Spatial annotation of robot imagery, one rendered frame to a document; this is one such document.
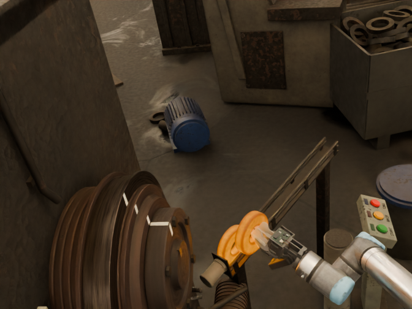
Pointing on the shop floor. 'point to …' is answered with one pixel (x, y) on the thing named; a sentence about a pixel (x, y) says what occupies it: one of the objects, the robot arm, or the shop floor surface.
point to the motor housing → (230, 285)
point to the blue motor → (186, 125)
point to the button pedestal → (368, 289)
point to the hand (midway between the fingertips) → (251, 228)
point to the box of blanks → (374, 70)
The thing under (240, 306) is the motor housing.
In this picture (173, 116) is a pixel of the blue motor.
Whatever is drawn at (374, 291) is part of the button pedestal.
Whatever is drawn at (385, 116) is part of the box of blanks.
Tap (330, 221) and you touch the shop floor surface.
